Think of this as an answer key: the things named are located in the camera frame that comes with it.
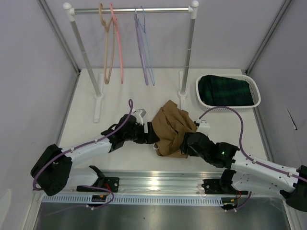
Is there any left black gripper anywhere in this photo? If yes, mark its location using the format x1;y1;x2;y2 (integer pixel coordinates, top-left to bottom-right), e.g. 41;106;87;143
124;122;159;145

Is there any tan skirt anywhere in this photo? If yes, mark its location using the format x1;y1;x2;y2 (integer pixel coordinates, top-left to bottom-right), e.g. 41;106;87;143
152;100;197;159

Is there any light blue wire hanger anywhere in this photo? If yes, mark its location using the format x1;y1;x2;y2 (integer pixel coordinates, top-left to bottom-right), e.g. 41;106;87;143
139;6;155;86

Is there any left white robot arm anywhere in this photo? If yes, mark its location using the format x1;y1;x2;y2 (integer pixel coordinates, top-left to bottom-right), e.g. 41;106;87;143
30;114;160;196

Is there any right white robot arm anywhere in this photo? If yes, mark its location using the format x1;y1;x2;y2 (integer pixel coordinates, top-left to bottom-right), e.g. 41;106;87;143
180;132;307;212

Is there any tan velvet hanger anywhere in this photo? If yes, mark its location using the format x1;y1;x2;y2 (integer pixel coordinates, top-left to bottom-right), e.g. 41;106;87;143
99;3;115;84

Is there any purple notched hanger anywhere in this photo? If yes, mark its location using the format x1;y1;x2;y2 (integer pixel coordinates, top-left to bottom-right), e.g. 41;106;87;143
134;9;149;86

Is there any pink velvet hanger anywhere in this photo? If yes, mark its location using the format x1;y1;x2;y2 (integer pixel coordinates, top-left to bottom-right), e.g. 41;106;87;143
110;3;124;84

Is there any dark green plaid garment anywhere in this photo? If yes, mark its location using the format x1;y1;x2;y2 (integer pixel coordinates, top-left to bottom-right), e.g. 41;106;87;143
198;75;254;106

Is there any white laundry basket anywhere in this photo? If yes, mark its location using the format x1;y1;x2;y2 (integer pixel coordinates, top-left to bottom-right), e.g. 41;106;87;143
195;74;261;112

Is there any metal clothes rack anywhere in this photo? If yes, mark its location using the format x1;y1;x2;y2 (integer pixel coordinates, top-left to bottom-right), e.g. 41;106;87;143
63;0;199;123

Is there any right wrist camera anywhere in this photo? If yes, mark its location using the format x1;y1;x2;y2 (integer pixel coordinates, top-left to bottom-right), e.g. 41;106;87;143
194;120;211;136

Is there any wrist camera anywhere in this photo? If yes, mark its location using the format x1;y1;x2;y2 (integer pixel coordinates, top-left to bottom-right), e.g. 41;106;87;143
194;120;211;136
132;109;146;125

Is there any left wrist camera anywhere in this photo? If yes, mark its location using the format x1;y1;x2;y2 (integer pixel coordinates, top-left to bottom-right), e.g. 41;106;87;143
132;109;146;125

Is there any aluminium mounting rail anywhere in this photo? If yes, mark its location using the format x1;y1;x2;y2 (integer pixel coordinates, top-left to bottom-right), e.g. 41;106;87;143
33;169;298;199

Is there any slotted cable duct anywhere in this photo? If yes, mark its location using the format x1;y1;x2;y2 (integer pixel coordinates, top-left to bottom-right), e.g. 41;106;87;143
42;194;223;207

